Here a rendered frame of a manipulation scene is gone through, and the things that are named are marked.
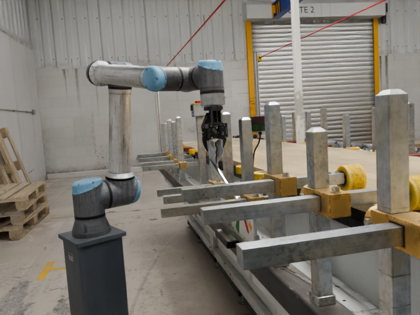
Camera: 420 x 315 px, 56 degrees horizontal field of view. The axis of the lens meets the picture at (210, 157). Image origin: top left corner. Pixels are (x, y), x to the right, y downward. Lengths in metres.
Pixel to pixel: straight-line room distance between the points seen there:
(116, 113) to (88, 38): 7.57
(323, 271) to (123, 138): 1.34
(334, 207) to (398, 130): 0.24
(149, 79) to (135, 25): 8.07
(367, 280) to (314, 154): 0.45
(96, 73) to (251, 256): 1.43
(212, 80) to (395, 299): 0.96
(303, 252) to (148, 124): 8.74
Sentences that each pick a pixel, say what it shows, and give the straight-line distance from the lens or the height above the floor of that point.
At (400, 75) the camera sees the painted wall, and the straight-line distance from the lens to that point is 11.30.
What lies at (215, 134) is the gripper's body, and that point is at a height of 1.08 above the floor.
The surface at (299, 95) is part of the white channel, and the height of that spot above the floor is 1.27.
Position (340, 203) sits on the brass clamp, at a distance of 0.86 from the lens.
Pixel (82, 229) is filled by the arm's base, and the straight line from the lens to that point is 2.05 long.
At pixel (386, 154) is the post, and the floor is 1.07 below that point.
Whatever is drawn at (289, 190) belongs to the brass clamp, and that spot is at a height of 0.94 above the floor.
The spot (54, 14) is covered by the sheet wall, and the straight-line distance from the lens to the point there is 9.73.
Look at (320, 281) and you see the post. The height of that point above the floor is 0.76.
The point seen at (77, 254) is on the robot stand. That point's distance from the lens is 2.02.
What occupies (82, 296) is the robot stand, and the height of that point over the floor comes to 0.34.
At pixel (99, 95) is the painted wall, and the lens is 9.33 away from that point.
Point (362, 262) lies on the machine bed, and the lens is 1.21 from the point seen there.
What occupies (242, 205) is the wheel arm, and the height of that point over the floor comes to 0.96.
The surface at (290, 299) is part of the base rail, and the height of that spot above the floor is 0.67.
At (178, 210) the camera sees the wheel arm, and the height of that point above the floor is 0.85.
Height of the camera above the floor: 1.14
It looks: 6 degrees down
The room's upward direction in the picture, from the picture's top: 4 degrees counter-clockwise
